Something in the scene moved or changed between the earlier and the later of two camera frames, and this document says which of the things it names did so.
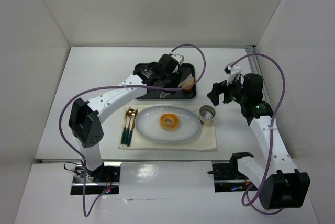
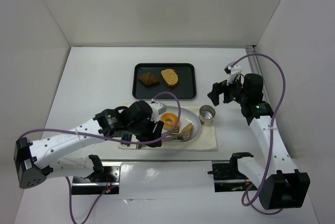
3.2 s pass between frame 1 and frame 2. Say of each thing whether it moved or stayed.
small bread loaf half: moved
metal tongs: moved
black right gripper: stayed
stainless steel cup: stayed
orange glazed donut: stayed
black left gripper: moved
